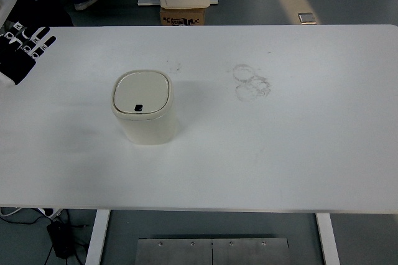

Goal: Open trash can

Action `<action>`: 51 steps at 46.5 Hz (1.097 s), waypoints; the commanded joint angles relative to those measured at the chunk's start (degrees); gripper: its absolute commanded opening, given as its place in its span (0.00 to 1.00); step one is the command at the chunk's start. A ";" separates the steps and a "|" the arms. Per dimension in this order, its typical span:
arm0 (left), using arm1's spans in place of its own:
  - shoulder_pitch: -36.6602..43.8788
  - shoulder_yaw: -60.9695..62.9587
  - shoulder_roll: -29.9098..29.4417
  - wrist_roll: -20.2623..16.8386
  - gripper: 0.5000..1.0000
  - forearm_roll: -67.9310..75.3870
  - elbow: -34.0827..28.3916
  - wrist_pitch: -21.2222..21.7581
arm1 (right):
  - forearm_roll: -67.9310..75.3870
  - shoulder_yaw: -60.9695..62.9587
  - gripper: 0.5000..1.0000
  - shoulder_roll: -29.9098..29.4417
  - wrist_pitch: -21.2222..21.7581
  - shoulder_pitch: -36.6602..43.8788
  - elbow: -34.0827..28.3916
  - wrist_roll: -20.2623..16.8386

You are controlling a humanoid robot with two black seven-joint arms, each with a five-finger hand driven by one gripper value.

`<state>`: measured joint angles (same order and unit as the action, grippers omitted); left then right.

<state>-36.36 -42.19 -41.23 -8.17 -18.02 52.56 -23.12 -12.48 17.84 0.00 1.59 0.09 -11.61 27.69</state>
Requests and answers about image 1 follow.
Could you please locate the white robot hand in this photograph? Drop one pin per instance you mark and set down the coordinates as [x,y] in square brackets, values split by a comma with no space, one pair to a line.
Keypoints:
[15,62]

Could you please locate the cream plastic trash can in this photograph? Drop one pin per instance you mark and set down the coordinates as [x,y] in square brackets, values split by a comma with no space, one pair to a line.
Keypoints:
[143,103]

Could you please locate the white grey sneaker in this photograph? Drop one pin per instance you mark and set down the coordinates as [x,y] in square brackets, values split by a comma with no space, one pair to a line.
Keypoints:
[84,5]

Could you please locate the white table foot bar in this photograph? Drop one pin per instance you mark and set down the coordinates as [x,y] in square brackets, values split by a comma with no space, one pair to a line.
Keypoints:
[157,2]

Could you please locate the brown cardboard box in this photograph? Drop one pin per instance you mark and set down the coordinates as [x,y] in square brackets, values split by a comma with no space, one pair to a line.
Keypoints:
[182,17]

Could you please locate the white power strip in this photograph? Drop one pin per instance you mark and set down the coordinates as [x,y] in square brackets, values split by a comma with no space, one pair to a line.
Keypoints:
[50,212]

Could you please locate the white left table leg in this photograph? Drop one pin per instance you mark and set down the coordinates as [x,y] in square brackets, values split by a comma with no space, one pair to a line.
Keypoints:
[98,237]

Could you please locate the white table leg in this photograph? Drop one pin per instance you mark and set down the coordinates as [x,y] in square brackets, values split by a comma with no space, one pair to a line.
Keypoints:
[98,237]
[327,239]

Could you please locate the black power adapter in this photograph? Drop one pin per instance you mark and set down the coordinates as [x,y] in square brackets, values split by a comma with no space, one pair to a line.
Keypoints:
[61,238]

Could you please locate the metal floor socket plate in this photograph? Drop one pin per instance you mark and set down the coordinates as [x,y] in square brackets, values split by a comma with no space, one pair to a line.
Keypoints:
[307,18]

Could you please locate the white right table leg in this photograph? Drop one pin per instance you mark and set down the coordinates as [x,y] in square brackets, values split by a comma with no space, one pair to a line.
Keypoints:
[327,239]

